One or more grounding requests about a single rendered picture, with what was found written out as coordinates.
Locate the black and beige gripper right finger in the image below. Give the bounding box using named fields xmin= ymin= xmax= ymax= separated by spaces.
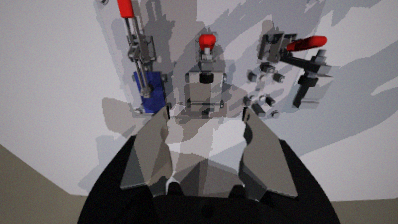
xmin=238 ymin=106 xmax=341 ymax=224

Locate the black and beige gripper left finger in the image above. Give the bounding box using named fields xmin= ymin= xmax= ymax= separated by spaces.
xmin=77 ymin=105 xmax=173 ymax=224

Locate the dark blue flat plate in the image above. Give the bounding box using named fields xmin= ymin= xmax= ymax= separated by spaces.
xmin=133 ymin=71 xmax=167 ymax=113

